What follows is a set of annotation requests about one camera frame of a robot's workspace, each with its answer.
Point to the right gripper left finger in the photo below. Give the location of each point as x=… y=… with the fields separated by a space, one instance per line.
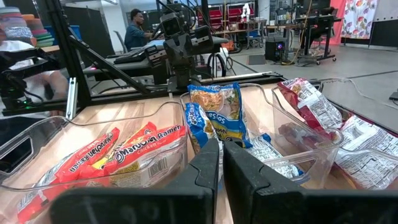
x=140 y=207

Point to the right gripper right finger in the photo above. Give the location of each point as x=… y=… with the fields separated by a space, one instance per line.
x=295 y=207

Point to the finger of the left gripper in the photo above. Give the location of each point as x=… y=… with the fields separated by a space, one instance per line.
x=188 y=74
x=176 y=76

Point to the orange ramen noodle packet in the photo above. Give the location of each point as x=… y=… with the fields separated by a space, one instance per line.
x=141 y=132
x=81 y=161
x=146 y=152

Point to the red ramen noodle packet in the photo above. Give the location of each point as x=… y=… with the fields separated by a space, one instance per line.
x=367 y=149
x=311 y=102

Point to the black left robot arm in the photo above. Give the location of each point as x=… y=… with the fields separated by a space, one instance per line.
x=155 y=73

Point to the person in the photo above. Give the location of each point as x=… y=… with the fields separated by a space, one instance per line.
x=135 y=34

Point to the rack of red bins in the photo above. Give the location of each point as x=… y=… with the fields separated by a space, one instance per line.
x=236 y=14

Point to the grey floor mat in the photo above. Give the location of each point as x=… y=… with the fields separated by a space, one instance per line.
x=256 y=59

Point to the white figure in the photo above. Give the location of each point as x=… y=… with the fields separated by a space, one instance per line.
x=246 y=11

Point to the clear plastic bin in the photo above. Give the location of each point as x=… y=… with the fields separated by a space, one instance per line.
x=62 y=133
x=270 y=105
x=367 y=93

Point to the black computer tower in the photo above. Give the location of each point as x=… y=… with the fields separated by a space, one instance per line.
x=275 y=49

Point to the black rolling desk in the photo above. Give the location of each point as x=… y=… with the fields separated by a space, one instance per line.
x=317 y=21

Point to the colourful stacked items pile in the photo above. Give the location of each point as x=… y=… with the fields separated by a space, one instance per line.
x=43 y=34
x=15 y=28

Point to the small black floor object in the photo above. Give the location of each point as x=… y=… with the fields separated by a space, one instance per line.
x=394 y=96

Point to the red curtain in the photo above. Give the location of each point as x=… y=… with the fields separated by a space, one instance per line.
x=337 y=31

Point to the black device with green light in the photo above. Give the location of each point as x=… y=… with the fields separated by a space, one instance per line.
x=18 y=87

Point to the floral patterned curtain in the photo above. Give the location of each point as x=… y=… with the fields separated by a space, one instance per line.
x=359 y=18

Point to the black partition panel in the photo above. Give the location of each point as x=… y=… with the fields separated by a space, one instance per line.
x=385 y=32

